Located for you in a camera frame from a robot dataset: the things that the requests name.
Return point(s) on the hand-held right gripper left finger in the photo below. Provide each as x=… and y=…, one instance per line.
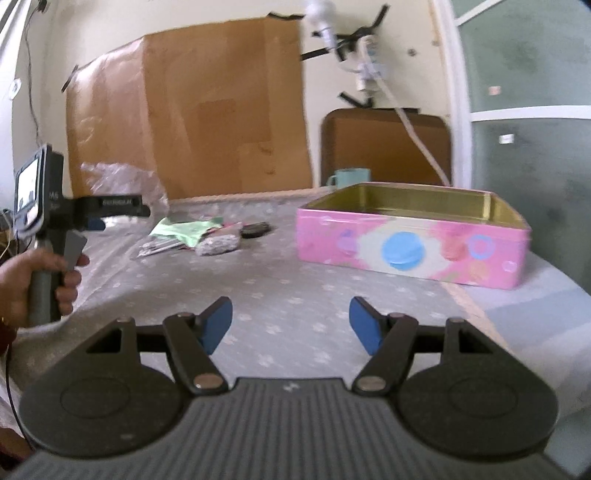
x=217, y=325

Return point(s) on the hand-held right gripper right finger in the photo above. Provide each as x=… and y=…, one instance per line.
x=364, y=327

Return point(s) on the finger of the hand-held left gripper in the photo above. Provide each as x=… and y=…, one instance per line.
x=144, y=211

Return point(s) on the pale striped cloth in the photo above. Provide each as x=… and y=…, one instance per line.
x=154, y=249

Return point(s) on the green cloth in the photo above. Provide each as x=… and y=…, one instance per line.
x=184, y=230

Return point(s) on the pink cloth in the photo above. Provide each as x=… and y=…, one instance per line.
x=224, y=226

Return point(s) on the pink floral tin box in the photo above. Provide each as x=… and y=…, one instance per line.
x=415, y=249

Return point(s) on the black soft pad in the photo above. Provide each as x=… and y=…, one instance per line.
x=255, y=229

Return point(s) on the person's left forearm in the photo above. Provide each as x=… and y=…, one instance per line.
x=4, y=336

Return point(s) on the person's left hand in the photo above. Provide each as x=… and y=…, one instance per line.
x=16, y=290

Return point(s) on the clear plastic bag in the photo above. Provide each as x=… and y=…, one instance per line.
x=124, y=184

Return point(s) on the grey floral bed sheet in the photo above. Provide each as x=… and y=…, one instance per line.
x=277, y=286

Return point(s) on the brown cardboard sheet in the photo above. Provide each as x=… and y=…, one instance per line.
x=221, y=106

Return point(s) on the teal plastic mug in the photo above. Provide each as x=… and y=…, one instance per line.
x=351, y=177

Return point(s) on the brown folding chair back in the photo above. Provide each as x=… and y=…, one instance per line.
x=378, y=143

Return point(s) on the white light bulb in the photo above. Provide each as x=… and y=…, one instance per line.
x=322, y=21

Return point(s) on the white power adapter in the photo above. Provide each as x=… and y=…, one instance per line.
x=367, y=64

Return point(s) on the frosted glass sliding door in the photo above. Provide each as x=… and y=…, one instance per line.
x=531, y=115

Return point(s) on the pink door sticker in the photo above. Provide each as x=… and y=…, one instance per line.
x=495, y=90

